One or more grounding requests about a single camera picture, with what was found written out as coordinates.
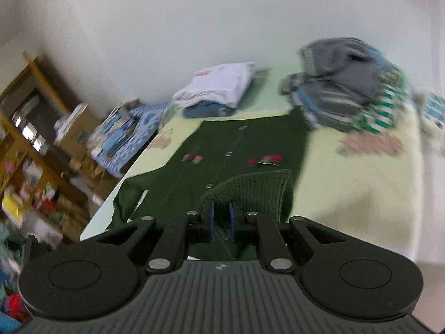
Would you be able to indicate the white folded shirt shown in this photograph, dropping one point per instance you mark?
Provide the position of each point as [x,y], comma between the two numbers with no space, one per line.
[215,83]

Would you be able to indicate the wooden shelf unit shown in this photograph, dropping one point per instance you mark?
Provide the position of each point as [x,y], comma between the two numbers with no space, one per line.
[45,83]

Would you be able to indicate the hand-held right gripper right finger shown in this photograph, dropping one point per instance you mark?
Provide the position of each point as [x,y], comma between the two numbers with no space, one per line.
[233,222]

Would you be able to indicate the green white striped garment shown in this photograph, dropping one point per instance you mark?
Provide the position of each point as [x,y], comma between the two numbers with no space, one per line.
[379,114]

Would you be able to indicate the blue folded garment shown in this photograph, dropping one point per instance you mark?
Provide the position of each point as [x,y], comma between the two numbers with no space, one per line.
[205,110]

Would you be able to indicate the colourful shelf clutter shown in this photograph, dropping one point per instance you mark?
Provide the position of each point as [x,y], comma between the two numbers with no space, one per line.
[31,188]

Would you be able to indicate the cardboard box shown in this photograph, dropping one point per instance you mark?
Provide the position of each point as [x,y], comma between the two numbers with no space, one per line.
[78,135]

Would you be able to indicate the blue patterned bedding pack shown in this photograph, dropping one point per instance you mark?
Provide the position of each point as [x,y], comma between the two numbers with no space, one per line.
[132,135]

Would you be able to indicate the white power strip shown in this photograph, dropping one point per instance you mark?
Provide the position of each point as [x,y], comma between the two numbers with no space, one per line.
[434,109]

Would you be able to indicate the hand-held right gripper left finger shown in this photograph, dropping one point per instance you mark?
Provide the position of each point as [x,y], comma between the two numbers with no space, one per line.
[209,221]

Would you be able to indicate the grey striped sweater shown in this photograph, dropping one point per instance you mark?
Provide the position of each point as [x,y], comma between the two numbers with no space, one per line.
[340,76]

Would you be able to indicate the green cardigan with white stripes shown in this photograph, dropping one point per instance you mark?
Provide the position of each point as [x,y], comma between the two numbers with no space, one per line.
[215,142]

